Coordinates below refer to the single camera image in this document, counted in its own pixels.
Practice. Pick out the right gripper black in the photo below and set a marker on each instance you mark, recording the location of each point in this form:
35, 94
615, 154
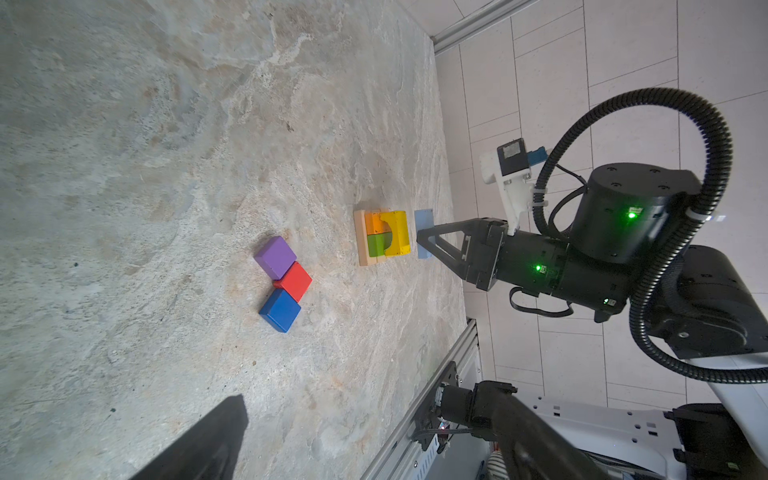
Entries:
482, 252

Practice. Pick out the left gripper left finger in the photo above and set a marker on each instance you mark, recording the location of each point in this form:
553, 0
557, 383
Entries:
208, 450

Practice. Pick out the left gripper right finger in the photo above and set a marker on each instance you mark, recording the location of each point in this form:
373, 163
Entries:
531, 449

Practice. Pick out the light blue wood block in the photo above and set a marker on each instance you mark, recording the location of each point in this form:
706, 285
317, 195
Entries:
424, 219

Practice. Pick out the green wood block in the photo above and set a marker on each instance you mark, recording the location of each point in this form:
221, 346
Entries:
377, 244

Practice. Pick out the orange wood block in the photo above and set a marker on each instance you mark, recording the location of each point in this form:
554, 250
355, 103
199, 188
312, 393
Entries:
374, 224

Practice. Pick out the natural wood block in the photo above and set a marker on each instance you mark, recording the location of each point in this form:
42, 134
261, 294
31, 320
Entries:
362, 238

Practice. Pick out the yellow wood block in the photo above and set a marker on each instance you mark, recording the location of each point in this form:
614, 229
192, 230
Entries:
398, 224

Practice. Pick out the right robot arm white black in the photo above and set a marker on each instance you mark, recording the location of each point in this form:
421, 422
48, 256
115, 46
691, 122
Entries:
630, 249

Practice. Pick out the blue wood cube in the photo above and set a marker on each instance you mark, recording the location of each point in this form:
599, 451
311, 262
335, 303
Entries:
280, 310

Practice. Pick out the red wood cube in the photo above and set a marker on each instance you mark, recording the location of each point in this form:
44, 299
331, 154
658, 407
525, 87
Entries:
296, 281

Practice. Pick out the purple wood cube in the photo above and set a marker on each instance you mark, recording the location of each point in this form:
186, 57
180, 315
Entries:
275, 257

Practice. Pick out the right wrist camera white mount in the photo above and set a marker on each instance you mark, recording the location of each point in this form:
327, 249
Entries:
509, 167

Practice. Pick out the aluminium mounting rail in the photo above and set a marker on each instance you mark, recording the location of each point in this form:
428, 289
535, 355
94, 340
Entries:
447, 456

